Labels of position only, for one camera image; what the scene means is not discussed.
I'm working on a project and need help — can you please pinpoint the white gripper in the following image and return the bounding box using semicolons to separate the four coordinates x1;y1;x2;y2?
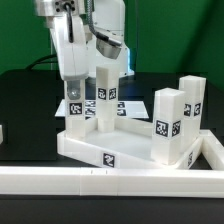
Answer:
34;0;123;100

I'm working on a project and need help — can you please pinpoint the white marker base plate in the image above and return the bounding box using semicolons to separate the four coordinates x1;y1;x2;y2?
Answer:
54;99;150;120

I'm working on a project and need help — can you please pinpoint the white front fence bar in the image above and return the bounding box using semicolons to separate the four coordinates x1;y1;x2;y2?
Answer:
0;130;224;198

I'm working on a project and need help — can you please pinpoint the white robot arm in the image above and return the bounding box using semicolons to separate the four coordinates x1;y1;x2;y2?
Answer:
34;0;128;100

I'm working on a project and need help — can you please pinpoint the white desk top tray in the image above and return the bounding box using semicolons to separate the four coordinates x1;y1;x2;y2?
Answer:
57;117;203;170

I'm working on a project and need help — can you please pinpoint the white base block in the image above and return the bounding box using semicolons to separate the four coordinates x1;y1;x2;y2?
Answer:
151;88;185;165

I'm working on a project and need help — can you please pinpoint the black cable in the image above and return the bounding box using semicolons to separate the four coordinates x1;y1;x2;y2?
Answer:
25;54;59;71

